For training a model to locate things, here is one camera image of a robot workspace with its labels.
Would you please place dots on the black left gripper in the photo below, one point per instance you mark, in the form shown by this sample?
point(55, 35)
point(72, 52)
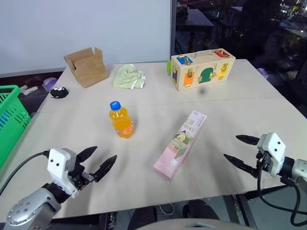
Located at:
point(80, 176)

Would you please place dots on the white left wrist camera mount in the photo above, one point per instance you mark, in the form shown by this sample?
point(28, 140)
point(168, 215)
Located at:
point(57, 165)

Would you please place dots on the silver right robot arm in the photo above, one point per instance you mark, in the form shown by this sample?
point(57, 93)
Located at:
point(296, 170)

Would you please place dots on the light green towel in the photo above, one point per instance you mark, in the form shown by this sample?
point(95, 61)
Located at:
point(129, 76)

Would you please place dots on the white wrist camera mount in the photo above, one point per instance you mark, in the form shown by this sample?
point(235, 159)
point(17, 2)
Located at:
point(57, 165)
point(273, 151)

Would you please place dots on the wooden latch lock box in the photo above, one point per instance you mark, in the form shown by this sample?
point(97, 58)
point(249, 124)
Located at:
point(204, 69)

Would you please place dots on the orange soda bottle blue cap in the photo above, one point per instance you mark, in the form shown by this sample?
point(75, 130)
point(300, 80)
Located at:
point(121, 121)

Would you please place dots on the white power strip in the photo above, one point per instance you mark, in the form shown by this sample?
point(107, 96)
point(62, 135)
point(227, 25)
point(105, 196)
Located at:
point(28, 89)

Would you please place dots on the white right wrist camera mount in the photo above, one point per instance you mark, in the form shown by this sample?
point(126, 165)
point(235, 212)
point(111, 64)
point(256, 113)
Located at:
point(273, 151)

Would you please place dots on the black plush toy with eyes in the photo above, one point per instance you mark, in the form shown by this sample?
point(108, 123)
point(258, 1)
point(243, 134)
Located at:
point(58, 92)

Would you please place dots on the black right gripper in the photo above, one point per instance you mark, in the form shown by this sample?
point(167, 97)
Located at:
point(263, 161)

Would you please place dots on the purple plastic object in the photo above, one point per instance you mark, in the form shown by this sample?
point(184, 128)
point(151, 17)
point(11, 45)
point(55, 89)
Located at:
point(49, 83)
point(262, 72)

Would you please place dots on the white whiteboard panel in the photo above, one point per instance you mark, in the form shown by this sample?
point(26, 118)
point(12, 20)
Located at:
point(84, 31)

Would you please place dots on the pink long carton box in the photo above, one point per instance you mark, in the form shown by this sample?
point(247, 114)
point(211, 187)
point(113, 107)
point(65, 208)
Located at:
point(182, 146)

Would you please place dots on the open brown cardboard box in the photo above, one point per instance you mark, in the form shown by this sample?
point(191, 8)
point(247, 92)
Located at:
point(87, 68)

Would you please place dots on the green plastic basket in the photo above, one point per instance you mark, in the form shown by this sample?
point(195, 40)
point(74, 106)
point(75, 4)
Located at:
point(10, 119)

